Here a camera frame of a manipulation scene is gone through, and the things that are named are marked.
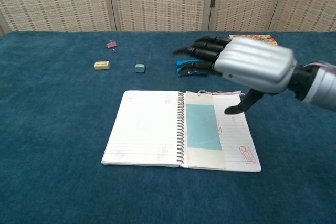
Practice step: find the pink binder clip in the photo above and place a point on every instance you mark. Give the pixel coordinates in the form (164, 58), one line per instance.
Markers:
(111, 44)

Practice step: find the orange snack box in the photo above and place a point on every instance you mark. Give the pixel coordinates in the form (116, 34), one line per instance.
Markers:
(253, 39)

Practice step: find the woven folding screen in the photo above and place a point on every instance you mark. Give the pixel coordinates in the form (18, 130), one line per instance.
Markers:
(168, 1)

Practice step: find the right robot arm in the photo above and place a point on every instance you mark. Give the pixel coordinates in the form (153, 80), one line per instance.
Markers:
(316, 85)

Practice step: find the blue table cloth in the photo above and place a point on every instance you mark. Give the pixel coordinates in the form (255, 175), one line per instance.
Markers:
(168, 129)

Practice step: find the blue and white bookmark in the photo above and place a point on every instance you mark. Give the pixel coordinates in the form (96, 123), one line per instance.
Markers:
(204, 129)

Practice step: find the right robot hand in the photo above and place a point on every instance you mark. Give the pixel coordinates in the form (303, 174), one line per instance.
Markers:
(252, 62)

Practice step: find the open spiral notebook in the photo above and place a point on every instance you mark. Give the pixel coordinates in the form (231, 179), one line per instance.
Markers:
(181, 130)

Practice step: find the blue snack packet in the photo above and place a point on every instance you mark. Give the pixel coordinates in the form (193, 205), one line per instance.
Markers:
(191, 69)

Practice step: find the yellow eraser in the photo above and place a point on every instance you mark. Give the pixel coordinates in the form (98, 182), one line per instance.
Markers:
(102, 65)

